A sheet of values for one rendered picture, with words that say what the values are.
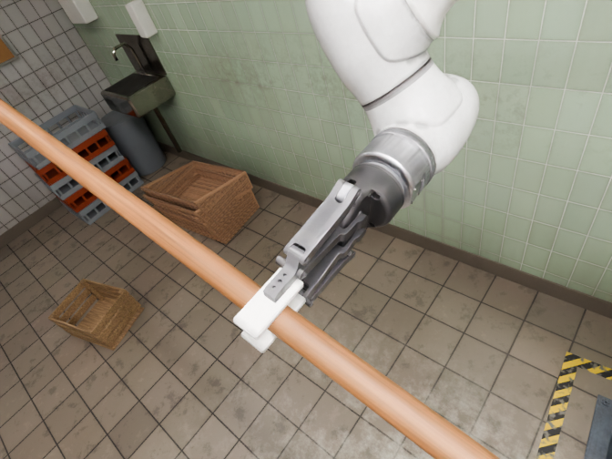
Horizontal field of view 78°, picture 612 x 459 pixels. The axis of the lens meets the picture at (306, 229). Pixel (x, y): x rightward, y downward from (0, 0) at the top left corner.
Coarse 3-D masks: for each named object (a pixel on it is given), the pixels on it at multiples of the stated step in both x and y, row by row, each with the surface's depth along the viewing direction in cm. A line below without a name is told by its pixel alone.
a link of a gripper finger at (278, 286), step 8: (296, 248) 36; (288, 256) 36; (296, 256) 35; (288, 264) 36; (296, 264) 36; (280, 272) 36; (288, 272) 36; (296, 272) 36; (272, 280) 36; (280, 280) 36; (288, 280) 36; (272, 288) 36; (280, 288) 35; (288, 288) 36; (272, 296) 35; (280, 296) 36
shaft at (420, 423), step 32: (32, 128) 55; (64, 160) 50; (96, 192) 48; (128, 192) 47; (160, 224) 43; (192, 256) 40; (224, 288) 38; (256, 288) 38; (288, 320) 35; (320, 352) 34; (352, 352) 34; (352, 384) 32; (384, 384) 32; (384, 416) 31; (416, 416) 30; (448, 448) 29; (480, 448) 29
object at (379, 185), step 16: (352, 176) 43; (368, 176) 42; (384, 176) 42; (368, 192) 41; (384, 192) 42; (400, 192) 43; (352, 208) 40; (368, 208) 44; (384, 208) 42; (400, 208) 45; (368, 224) 47; (384, 224) 45
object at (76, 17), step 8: (64, 0) 278; (72, 0) 270; (80, 0) 273; (88, 0) 277; (64, 8) 287; (72, 8) 278; (80, 8) 274; (88, 8) 278; (72, 16) 288; (80, 16) 279; (88, 16) 280; (96, 16) 283
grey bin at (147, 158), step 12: (108, 120) 333; (120, 120) 326; (132, 120) 328; (144, 120) 344; (108, 132) 327; (120, 132) 327; (132, 132) 332; (144, 132) 341; (120, 144) 335; (132, 144) 337; (144, 144) 344; (156, 144) 358; (132, 156) 345; (144, 156) 349; (156, 156) 357; (144, 168) 356; (156, 168) 362
